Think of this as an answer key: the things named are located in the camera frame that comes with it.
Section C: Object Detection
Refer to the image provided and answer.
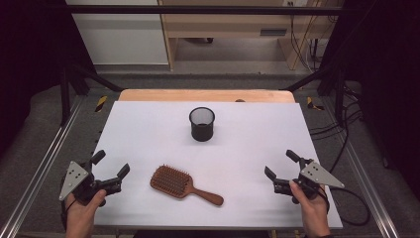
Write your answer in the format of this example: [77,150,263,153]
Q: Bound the hanging wall cables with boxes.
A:
[287,1,341,73]

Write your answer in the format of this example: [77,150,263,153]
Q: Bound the black mesh pen cup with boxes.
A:
[188,106,216,143]

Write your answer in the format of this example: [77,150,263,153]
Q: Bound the aluminium floor rail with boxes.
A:
[0,95,85,238]
[321,97,402,238]

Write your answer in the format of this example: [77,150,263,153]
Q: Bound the black curtain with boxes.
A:
[321,0,420,199]
[0,0,97,157]

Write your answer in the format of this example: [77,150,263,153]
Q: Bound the white table cover board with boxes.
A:
[67,100,344,231]

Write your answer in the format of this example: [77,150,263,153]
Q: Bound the white cabinet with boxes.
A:
[64,0,170,65]

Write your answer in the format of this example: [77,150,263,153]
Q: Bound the black metal frame strut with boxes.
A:
[280,63,348,125]
[59,63,124,127]

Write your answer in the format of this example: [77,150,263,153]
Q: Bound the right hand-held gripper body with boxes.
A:
[272,159,346,201]

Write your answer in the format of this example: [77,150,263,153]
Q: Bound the person's right hand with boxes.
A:
[289,179,332,232]

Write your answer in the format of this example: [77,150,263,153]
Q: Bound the black floor cables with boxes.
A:
[309,83,365,175]

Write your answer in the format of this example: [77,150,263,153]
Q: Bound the person's left hand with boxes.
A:
[64,188,107,230]

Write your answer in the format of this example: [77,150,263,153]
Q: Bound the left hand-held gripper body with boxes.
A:
[58,159,124,207]

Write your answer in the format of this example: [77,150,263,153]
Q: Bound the light wooden desk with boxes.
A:
[157,0,345,71]

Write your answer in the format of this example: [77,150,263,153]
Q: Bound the black horizontal frame bar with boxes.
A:
[62,4,345,16]

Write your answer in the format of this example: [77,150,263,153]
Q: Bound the brown wooden paddle hairbrush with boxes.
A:
[150,164,225,207]

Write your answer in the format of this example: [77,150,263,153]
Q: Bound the right hand-held gripper cable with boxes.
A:
[325,186,371,227]

